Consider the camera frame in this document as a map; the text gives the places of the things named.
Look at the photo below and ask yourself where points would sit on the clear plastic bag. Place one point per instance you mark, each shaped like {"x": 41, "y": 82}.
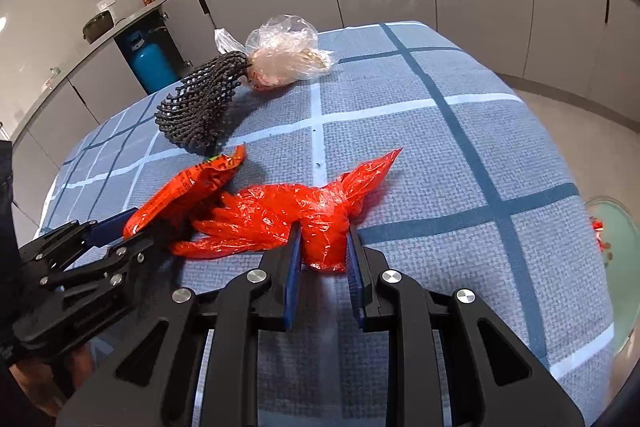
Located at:
{"x": 283, "y": 50}

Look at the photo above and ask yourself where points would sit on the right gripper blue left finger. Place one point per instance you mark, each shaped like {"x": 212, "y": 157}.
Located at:
{"x": 194, "y": 356}

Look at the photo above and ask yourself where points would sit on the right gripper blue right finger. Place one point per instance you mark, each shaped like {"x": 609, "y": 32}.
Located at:
{"x": 451, "y": 359}

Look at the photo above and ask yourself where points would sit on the blue checkered tablecloth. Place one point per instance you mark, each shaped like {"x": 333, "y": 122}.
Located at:
{"x": 479, "y": 197}

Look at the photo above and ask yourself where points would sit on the person's left hand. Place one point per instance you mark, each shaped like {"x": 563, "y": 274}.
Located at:
{"x": 36, "y": 379}

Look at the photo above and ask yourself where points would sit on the orange snack wrapper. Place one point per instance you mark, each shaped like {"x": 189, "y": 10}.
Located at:
{"x": 183, "y": 193}

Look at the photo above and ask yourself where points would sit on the teal metal trash bin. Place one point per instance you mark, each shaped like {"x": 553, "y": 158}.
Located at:
{"x": 618, "y": 238}

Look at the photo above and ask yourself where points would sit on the black foam fruit net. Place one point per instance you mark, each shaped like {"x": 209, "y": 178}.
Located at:
{"x": 193, "y": 117}

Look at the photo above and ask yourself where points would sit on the blue gas cylinder under counter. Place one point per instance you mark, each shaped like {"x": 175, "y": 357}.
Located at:
{"x": 149, "y": 63}

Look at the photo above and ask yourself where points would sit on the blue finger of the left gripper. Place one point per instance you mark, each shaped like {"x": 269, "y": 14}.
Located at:
{"x": 91, "y": 268}
{"x": 107, "y": 226}

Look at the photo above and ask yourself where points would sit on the red plastic bag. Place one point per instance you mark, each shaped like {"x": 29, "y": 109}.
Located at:
{"x": 260, "y": 217}

